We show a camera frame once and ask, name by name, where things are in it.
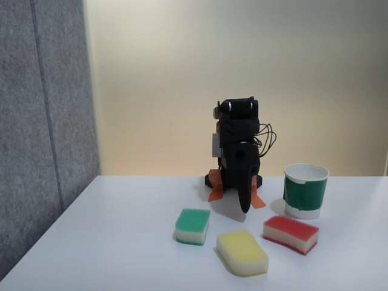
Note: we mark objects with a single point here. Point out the red and white sponge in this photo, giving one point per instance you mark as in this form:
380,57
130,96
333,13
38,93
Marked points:
291,235

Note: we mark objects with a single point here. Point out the orange tape strip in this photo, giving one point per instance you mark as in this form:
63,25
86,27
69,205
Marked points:
258,202
216,194

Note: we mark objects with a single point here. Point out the white cup with green tape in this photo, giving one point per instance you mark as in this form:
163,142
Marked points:
304,194

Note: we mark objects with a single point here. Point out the yellow and white sponge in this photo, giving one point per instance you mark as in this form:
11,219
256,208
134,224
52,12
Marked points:
242,251

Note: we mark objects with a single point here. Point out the green and white sponge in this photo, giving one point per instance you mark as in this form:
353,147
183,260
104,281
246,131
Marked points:
192,225

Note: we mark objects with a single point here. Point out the grey felt partition panel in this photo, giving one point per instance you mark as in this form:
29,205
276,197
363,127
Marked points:
39,121

